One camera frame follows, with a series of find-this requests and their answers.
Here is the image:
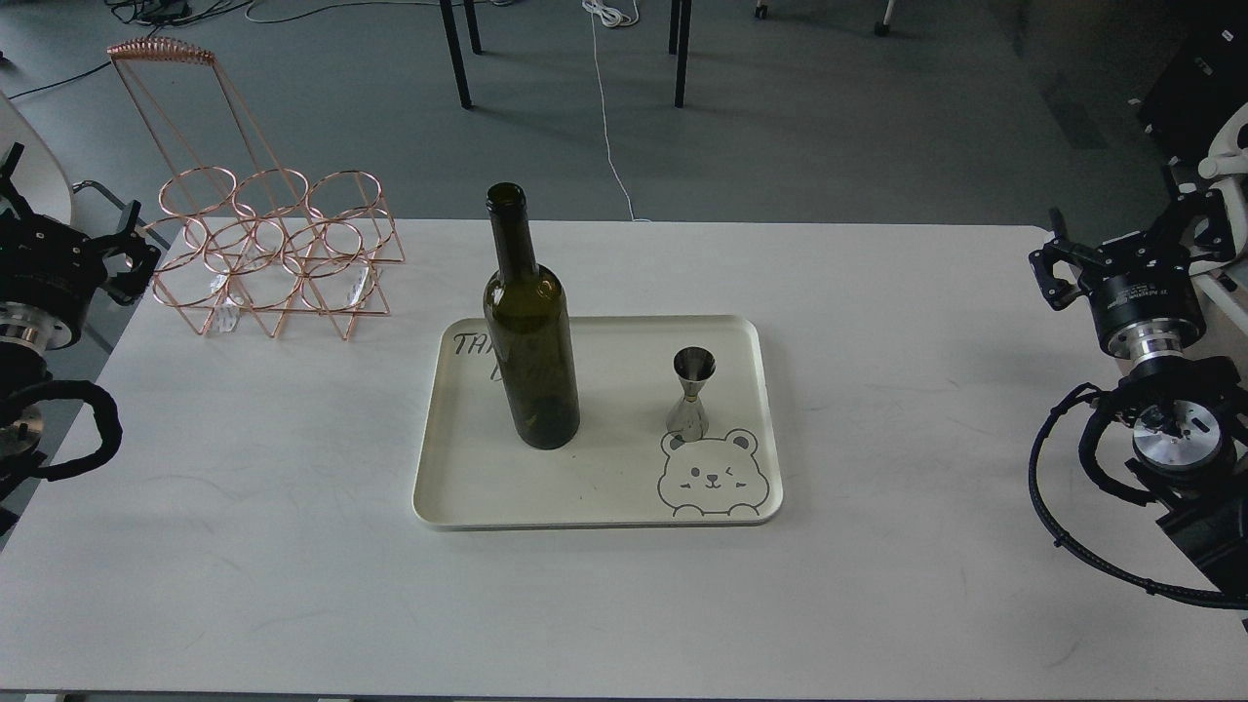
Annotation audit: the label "black equipment case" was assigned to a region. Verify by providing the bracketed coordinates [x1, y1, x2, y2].
[1137, 15, 1247, 164]

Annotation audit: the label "white floor cable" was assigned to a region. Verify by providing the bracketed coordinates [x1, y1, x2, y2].
[582, 0, 651, 224]

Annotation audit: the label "black floor cables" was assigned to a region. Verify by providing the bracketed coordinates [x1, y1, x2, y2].
[7, 0, 255, 101]

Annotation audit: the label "white round table edge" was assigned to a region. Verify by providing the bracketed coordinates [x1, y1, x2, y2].
[1, 95, 74, 225]

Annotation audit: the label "steel double jigger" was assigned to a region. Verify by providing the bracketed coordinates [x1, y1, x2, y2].
[666, 346, 715, 443]

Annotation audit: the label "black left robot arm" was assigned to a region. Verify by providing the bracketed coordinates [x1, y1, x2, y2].
[1, 142, 162, 498]

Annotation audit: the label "copper wire bottle rack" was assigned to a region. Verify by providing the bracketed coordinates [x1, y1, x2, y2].
[107, 37, 408, 339]

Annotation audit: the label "cream tray with bear drawing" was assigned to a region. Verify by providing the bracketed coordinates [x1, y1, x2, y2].
[413, 315, 784, 530]

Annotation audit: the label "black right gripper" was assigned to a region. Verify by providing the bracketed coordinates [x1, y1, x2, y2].
[1030, 189, 1236, 337]

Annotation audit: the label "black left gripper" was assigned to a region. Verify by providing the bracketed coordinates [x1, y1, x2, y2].
[1, 142, 162, 317]

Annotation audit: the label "white office chair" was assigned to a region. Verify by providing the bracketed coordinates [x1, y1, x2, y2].
[1191, 105, 1247, 332]

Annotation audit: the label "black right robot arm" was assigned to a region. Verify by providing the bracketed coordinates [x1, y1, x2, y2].
[1027, 190, 1246, 610]

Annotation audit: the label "dark green wine bottle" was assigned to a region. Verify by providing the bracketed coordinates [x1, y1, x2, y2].
[483, 182, 580, 448]

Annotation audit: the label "black table legs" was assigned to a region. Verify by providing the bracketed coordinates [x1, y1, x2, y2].
[438, 0, 693, 110]

